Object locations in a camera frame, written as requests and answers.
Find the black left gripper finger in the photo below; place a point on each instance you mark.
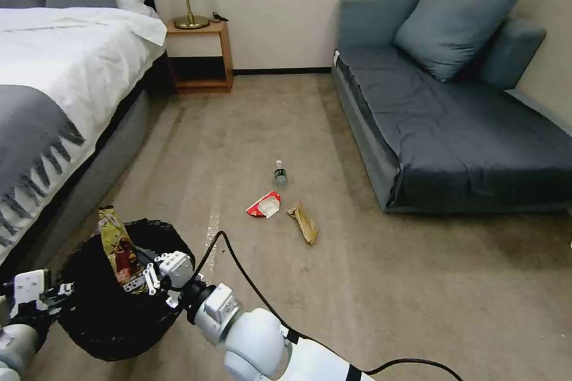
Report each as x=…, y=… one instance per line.
x=65, y=290

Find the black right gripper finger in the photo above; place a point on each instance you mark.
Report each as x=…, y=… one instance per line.
x=154, y=291
x=152, y=271

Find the yellow red snack bag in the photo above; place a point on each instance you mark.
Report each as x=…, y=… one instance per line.
x=117, y=247

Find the trash bin with black bag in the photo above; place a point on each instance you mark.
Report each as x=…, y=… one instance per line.
x=107, y=327

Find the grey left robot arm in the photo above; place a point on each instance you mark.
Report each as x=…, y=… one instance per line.
x=15, y=345

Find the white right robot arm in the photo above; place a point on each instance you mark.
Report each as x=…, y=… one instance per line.
x=263, y=345

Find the red white crumpled packet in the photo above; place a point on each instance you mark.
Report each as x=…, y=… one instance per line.
x=264, y=206

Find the brown crumpled paper bag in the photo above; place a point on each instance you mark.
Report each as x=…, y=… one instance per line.
x=306, y=224

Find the small clear plastic bottle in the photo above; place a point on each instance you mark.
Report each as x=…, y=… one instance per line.
x=280, y=174

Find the grey fringed throw blanket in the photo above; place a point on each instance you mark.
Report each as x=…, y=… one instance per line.
x=27, y=144

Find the wooden nightstand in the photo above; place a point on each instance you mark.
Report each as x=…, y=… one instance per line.
x=201, y=57

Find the white duvet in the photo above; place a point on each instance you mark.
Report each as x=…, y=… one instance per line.
x=67, y=50

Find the black skirting board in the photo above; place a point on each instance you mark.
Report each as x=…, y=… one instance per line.
x=281, y=71

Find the small black object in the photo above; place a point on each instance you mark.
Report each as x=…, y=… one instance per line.
x=219, y=17

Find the blue grey sofa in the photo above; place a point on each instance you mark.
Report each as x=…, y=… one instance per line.
x=447, y=131

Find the large blue square cushion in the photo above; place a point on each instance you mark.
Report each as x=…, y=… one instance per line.
x=456, y=28

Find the blue bolster cushion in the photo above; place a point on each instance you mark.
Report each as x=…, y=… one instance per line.
x=514, y=55

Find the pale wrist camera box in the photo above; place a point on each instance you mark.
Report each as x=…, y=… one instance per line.
x=30, y=288
x=178, y=268

